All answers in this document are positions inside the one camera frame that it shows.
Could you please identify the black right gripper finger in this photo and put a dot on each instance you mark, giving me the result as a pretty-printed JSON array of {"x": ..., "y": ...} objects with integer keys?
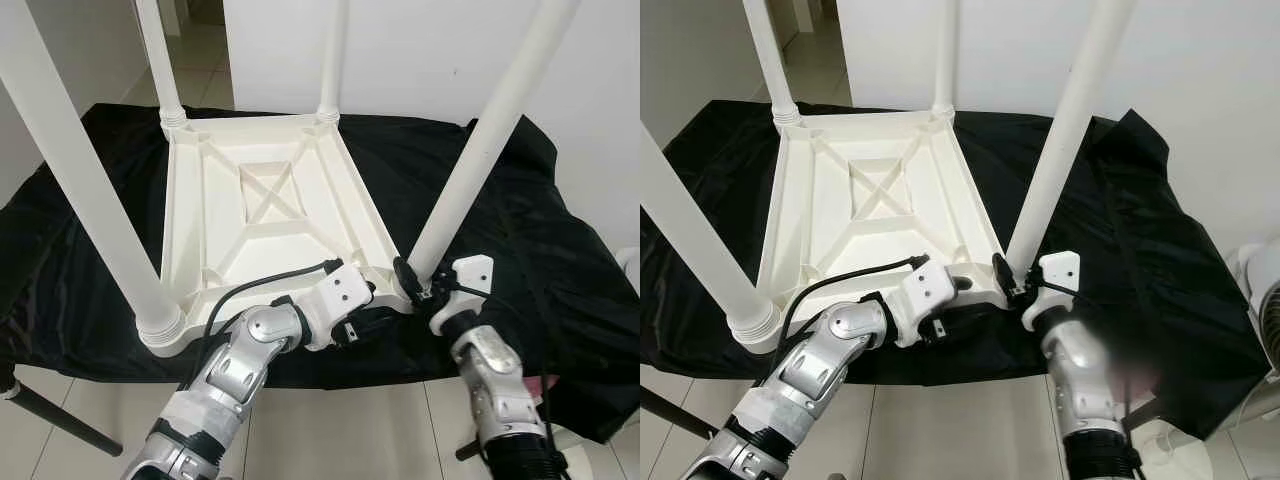
[
  {"x": 1000, "y": 268},
  {"x": 405, "y": 272}
]

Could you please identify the white plastic table top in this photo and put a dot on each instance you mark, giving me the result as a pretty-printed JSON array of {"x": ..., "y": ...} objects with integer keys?
[
  {"x": 330, "y": 220},
  {"x": 940, "y": 215}
]

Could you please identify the white plastic table leg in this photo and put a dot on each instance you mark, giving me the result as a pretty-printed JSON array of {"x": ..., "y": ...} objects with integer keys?
[
  {"x": 943, "y": 60},
  {"x": 70, "y": 150},
  {"x": 700, "y": 240},
  {"x": 160, "y": 60},
  {"x": 772, "y": 60},
  {"x": 1070, "y": 130},
  {"x": 490, "y": 140},
  {"x": 332, "y": 60}
]

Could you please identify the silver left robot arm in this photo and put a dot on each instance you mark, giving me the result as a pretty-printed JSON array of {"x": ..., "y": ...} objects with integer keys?
[
  {"x": 820, "y": 360},
  {"x": 240, "y": 370}
]

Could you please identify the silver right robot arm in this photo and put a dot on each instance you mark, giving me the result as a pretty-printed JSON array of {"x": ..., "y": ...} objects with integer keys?
[
  {"x": 1075, "y": 370},
  {"x": 490, "y": 380}
]

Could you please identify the black table cloth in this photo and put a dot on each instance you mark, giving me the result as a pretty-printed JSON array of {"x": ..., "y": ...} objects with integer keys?
[
  {"x": 570, "y": 300},
  {"x": 1180, "y": 300}
]

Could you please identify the pink cloth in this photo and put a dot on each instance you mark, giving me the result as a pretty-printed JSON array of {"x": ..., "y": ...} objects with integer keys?
[
  {"x": 545, "y": 385},
  {"x": 1140, "y": 375}
]

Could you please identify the black metal table leg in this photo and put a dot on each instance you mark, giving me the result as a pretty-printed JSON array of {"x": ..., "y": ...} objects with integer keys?
[
  {"x": 1145, "y": 410},
  {"x": 70, "y": 425},
  {"x": 665, "y": 407},
  {"x": 470, "y": 450}
]

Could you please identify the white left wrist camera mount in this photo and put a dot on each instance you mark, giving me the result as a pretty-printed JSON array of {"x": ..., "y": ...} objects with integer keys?
[
  {"x": 925, "y": 290},
  {"x": 340, "y": 295}
]

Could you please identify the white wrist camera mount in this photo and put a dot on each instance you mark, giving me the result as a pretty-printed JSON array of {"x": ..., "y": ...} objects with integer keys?
[
  {"x": 340, "y": 295},
  {"x": 475, "y": 275},
  {"x": 1060, "y": 272},
  {"x": 925, "y": 290}
]

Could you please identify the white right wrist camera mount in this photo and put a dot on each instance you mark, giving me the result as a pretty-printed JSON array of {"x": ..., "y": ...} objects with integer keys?
[
  {"x": 475, "y": 275},
  {"x": 1060, "y": 272}
]

